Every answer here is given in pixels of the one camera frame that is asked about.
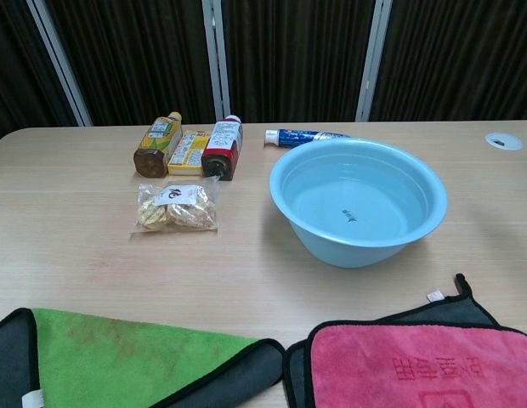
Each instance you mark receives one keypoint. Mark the light blue plastic basin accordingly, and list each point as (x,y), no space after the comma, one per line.
(374,170)

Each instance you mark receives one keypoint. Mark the red white label bottle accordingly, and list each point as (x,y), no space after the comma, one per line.
(221,146)

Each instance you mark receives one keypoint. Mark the blue white toothpaste tube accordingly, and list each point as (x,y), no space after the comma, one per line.
(302,137)

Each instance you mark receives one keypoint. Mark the clear bag of cookies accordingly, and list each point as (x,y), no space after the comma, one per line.
(178,208)

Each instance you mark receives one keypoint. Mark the yellow cardboard box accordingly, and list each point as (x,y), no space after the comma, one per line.
(187,155)

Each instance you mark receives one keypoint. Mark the yellow green drink bottle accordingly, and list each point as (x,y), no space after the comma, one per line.
(155,146)

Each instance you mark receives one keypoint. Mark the green grey microfibre towel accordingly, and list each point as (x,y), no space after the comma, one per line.
(119,361)

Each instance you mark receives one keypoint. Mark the pink microfibre towel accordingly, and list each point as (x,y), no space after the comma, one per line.
(416,365)

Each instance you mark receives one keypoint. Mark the grey towel with black loop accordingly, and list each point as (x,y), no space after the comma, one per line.
(463,312)

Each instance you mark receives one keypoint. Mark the grey metal partition post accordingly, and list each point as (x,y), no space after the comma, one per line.
(372,64)
(61,64)
(217,59)

